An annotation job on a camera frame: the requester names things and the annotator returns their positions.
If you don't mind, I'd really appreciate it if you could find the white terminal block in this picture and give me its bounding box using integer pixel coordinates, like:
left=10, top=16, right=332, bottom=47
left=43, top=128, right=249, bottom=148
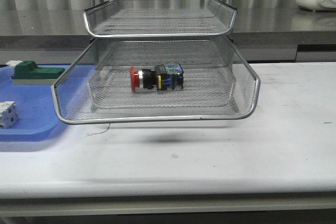
left=0, top=101, right=18, bottom=129

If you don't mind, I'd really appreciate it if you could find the silver mesh top tray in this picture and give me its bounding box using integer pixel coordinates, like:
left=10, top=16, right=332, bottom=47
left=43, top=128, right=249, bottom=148
left=83, top=0, right=238, bottom=38

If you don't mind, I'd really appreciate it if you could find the green electrical module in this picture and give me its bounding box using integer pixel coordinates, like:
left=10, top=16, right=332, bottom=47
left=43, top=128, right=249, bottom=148
left=6, top=60, right=65, bottom=85

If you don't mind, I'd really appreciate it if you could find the red emergency stop button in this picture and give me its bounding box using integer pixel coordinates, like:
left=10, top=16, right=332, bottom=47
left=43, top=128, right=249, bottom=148
left=130, top=63, right=184, bottom=92

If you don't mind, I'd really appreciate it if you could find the blue plastic tray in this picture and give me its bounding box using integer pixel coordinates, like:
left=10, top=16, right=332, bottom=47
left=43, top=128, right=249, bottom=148
left=1, top=67, right=66, bottom=142

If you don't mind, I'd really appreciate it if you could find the grey back counter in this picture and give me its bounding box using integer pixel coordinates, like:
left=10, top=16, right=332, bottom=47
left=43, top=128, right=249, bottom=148
left=1, top=8, right=335, bottom=64

